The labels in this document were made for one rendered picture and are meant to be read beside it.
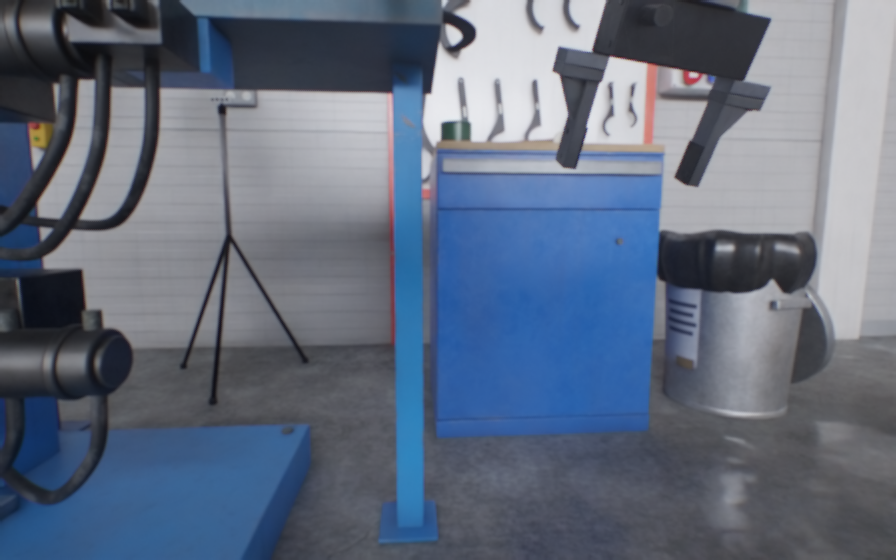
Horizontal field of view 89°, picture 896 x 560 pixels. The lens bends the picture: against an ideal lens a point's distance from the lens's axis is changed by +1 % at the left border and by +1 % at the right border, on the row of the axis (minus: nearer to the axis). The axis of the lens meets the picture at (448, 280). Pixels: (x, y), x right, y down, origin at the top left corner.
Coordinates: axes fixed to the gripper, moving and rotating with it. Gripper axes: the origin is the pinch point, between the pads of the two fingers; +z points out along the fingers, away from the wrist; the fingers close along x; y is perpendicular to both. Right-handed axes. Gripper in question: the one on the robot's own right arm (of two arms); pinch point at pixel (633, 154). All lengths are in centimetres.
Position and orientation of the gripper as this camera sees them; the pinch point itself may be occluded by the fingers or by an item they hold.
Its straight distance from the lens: 51.2
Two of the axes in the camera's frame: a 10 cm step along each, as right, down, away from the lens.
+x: 9.8, 1.0, 1.5
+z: -1.6, 8.5, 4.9
